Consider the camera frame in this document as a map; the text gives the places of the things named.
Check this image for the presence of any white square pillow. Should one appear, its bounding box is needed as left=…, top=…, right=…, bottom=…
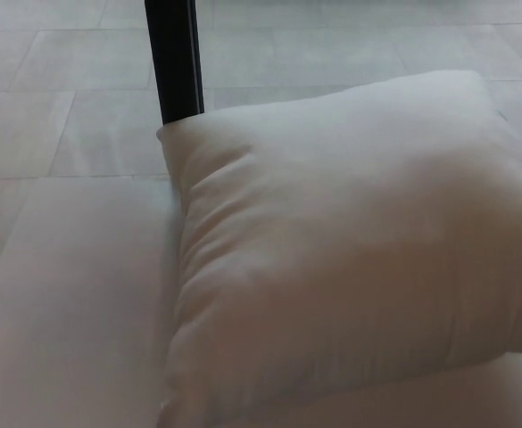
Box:
left=155, top=70, right=522, bottom=428

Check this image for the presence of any black metal post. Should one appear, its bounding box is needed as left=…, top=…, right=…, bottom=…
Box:
left=144, top=0, right=206, bottom=127

